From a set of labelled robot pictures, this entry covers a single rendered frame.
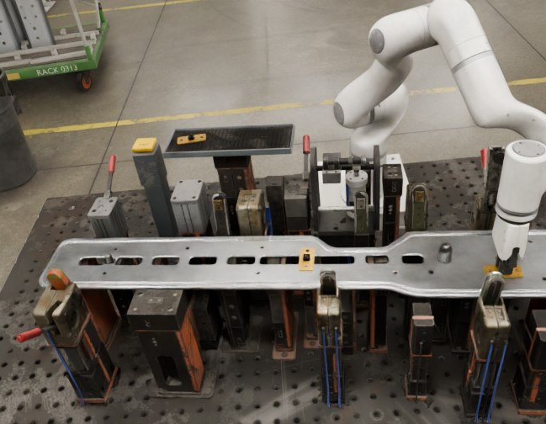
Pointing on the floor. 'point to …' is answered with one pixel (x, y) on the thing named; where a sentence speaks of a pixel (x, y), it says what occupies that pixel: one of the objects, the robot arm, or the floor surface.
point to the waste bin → (7, 137)
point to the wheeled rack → (87, 40)
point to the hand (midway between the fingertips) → (504, 263)
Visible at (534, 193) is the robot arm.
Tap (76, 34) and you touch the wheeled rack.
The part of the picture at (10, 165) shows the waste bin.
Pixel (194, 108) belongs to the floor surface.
